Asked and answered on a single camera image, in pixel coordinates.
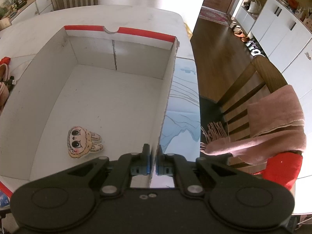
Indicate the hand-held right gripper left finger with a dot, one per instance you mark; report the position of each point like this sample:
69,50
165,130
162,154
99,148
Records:
146,160

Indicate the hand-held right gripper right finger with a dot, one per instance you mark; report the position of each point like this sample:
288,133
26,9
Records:
160,162

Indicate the red and white cardboard box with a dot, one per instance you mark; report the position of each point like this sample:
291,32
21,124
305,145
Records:
109,102

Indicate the red cloth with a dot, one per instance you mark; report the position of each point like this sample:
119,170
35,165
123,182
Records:
4,61

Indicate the cartoon plush charm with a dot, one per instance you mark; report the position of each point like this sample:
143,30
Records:
80,141

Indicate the red cushion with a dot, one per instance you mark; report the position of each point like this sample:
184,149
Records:
280,170

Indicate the pink fringed scarf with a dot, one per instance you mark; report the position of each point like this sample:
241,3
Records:
275,117

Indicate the blue printed packet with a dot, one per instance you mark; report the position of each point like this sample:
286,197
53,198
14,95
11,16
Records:
4,198

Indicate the red patterned rug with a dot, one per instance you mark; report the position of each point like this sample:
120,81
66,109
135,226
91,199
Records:
213,15

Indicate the tall white cabinet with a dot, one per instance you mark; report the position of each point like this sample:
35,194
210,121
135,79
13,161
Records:
287,34

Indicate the white bag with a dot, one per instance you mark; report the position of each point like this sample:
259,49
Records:
255,6

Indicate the white sideboard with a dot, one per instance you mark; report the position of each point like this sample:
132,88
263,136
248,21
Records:
41,3

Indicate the small brown cardboard box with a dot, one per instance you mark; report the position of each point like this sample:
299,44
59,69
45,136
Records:
4,24

